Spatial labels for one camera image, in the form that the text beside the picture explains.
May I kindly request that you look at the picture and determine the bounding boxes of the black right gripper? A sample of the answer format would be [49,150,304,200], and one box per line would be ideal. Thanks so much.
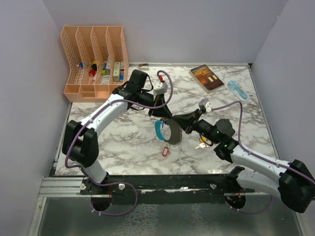
[173,108,220,144]

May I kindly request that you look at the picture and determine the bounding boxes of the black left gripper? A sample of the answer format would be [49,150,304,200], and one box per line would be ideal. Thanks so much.
[138,90,173,119]

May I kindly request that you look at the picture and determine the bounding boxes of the blue handled key ring organiser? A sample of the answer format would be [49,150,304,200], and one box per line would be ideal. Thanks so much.
[154,118,182,147]

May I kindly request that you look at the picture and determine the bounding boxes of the red key tag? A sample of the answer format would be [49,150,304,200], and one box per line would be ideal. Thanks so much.
[162,147,170,157]

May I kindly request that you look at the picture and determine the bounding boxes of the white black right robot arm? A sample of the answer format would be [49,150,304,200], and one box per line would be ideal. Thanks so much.
[173,110,315,213]

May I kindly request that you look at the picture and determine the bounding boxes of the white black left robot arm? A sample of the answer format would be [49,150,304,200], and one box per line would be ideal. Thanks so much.
[62,69,174,194]

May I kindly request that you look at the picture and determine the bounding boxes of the yellow tagged key bunch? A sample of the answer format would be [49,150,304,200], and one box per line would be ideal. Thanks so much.
[195,138,210,149]

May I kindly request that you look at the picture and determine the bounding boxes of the orange paperback book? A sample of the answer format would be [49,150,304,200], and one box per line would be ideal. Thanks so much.
[189,64,224,94]

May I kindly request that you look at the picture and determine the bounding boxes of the small beige clip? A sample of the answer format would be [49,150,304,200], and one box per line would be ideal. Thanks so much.
[138,63,149,71]

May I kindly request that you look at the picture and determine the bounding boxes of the blue packaged toothbrush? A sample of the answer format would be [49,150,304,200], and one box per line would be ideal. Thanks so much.
[227,80,250,102]

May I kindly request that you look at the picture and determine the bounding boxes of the green white box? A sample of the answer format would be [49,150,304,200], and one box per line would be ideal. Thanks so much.
[113,61,121,83]

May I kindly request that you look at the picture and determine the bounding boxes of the red black small bottle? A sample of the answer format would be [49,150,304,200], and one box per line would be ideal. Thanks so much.
[89,63,97,77]

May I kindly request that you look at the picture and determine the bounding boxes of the peach plastic file organiser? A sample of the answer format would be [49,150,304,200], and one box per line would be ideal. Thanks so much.
[61,26,129,102]

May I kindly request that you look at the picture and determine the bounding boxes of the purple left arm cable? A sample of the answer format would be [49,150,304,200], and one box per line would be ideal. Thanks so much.
[64,70,174,217]

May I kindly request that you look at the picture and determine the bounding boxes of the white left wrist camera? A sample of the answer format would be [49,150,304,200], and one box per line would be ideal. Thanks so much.
[153,82,168,96]

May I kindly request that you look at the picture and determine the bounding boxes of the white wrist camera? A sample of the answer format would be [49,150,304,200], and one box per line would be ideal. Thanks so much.
[153,82,168,96]
[198,98,212,114]

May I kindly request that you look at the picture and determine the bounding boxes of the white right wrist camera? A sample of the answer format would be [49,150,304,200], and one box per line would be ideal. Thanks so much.
[198,98,212,114]

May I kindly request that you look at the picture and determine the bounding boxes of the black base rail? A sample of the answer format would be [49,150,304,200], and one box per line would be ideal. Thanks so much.
[80,174,254,205]

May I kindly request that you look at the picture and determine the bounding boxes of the aluminium frame rail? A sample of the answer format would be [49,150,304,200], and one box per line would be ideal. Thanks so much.
[40,172,280,197]

